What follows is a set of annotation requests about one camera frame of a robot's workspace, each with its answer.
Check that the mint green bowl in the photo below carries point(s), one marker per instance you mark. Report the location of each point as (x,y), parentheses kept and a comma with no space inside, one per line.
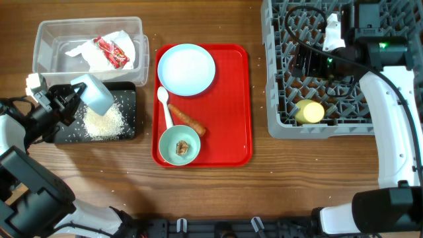
(168,145)

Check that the pile of white rice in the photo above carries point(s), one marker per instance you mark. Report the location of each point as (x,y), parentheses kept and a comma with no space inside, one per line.
(109,126)

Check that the clear plastic waste bin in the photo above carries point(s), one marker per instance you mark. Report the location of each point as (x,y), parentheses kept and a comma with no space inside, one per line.
(56,37)

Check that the white paper napkin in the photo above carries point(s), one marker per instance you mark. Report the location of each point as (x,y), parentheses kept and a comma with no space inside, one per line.
(96,59)

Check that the brown food scrap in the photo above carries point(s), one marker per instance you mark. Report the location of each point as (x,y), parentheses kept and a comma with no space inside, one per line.
(182,148)

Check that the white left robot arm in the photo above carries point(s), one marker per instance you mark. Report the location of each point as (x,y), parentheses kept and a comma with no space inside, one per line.
(34,201)

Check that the black food waste tray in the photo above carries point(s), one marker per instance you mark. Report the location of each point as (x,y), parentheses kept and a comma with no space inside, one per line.
(124,94)

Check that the red candy wrapper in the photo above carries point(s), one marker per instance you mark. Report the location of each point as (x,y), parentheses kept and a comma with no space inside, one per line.
(112,52)

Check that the white plastic spoon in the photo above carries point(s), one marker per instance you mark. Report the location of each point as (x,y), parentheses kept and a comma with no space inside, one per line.
(163,96)

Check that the yellow cup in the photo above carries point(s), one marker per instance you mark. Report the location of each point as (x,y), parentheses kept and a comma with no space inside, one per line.
(309,112)

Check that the grey dishwasher rack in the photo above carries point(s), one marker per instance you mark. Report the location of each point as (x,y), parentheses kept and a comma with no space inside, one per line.
(346,111)

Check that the red plastic tray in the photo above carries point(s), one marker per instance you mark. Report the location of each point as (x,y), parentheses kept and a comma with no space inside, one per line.
(223,109)

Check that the light blue plate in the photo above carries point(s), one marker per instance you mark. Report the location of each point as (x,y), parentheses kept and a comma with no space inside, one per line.
(186,69)

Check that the orange carrot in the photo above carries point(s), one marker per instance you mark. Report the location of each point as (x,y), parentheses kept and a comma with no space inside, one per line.
(188,121)

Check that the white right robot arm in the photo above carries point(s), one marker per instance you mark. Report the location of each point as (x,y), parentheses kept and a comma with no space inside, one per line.
(382,66)

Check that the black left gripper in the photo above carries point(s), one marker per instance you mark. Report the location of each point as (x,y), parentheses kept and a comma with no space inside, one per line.
(60,108)

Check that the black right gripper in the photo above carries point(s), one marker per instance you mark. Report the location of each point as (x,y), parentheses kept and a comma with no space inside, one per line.
(312,54)

